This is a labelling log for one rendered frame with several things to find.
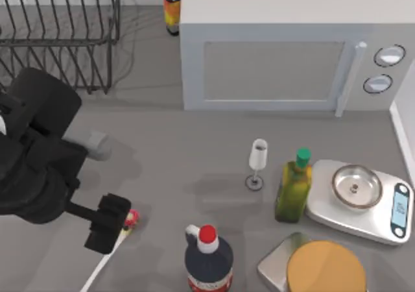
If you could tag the round yellow wooden disc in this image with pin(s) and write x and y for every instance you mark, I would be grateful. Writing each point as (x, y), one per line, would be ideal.
(327, 269)

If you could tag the green oil bottle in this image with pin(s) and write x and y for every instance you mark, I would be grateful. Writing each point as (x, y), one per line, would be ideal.
(291, 194)

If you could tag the silver kitchen scale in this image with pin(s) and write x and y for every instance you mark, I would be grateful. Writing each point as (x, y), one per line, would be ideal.
(353, 222)

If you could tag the dark bottle with red cap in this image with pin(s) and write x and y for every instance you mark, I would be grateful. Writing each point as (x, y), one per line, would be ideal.
(209, 262)

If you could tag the silver metal bowl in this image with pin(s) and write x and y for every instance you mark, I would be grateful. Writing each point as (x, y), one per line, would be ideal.
(356, 186)

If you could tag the white wine glass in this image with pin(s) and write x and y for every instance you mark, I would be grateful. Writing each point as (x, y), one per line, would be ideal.
(258, 157)

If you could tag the pale grey rounded box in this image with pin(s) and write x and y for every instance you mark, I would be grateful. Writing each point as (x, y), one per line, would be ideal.
(97, 146)

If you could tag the dark bottle with orange label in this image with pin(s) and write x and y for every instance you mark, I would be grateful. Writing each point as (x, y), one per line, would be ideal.
(172, 9)

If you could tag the pale grey microwave oven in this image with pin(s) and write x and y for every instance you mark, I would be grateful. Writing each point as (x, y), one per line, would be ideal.
(291, 6)

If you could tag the grey square metal base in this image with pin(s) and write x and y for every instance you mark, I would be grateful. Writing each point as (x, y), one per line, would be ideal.
(275, 266)

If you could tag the white brush with red head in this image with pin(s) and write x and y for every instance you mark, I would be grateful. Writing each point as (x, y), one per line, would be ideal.
(103, 262)

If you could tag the microwave oven door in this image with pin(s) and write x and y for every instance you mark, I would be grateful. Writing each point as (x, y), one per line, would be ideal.
(272, 71)

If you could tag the round microwave knob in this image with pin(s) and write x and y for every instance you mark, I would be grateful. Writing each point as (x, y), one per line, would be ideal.
(378, 84)
(389, 55)

